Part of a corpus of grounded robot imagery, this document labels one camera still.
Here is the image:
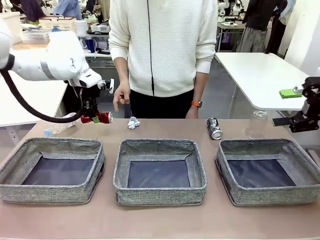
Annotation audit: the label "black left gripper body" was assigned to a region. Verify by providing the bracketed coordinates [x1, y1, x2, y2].
[74, 86, 100, 109]

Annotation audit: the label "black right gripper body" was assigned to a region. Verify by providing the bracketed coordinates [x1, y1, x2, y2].
[301, 94, 320, 118]

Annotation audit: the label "crushed red can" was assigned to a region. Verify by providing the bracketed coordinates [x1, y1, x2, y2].
[80, 111, 114, 125]

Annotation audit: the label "clear plastic bottle pink label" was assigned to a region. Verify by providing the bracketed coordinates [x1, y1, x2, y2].
[43, 112, 77, 137]

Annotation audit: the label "white paper ball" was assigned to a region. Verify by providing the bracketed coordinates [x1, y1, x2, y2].
[126, 116, 141, 130]

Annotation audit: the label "clear plastic cup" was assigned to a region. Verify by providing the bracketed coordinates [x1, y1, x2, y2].
[243, 110, 269, 140]

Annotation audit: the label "crushed silver black can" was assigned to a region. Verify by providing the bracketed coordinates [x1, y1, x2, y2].
[206, 117, 224, 140]

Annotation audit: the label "person's right forearm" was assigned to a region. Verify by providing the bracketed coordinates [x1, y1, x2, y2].
[112, 56, 130, 87]

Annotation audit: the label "person's left forearm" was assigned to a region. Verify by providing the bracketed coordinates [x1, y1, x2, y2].
[191, 71, 210, 103]

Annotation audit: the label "person's right hand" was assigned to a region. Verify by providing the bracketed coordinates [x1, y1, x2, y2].
[112, 81, 131, 113]

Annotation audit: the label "person's left hand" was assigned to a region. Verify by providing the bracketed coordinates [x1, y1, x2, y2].
[185, 104, 200, 120]

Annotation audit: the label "black backpack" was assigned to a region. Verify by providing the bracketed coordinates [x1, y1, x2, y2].
[62, 86, 86, 118]

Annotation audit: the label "large white table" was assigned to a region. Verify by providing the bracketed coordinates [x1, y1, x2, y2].
[214, 51, 313, 111]

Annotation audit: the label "white background table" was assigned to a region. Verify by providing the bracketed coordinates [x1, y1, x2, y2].
[82, 47, 113, 60]

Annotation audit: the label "dark blue bottle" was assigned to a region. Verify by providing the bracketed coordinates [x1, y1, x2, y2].
[85, 36, 96, 54]

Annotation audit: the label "dark hanging garment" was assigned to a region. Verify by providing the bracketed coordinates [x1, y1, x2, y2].
[264, 12, 288, 55]

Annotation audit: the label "person's black trousers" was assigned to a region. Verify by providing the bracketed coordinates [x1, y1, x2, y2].
[129, 88, 200, 120]

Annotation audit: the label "white cylinder container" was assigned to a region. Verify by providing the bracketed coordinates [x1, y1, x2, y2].
[74, 20, 88, 35]

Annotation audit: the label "wooden rimmed white crate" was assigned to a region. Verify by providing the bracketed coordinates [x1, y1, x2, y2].
[38, 16, 77, 33]

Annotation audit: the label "grey fabric basket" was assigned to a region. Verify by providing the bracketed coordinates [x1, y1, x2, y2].
[0, 136, 106, 205]
[112, 138, 208, 207]
[214, 138, 320, 207]

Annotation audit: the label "clear plastic basket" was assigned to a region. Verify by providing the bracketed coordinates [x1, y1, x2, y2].
[21, 29, 51, 45]

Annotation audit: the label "wooden top table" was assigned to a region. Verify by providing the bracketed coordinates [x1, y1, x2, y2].
[11, 42, 50, 51]

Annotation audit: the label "background person black jacket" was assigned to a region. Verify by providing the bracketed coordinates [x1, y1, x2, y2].
[236, 0, 276, 53]

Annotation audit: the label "background work table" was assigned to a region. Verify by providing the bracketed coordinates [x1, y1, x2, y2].
[216, 21, 247, 52]

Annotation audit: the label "person's white knit sweater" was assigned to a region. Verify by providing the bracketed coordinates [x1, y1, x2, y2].
[108, 0, 218, 97]

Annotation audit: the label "white storage box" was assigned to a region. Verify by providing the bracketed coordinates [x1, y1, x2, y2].
[0, 11, 24, 45]

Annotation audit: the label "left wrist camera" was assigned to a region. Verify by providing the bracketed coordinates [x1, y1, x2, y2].
[100, 78, 115, 91]

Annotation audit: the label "black cord on sweater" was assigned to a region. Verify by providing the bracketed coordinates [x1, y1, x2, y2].
[146, 0, 156, 97]

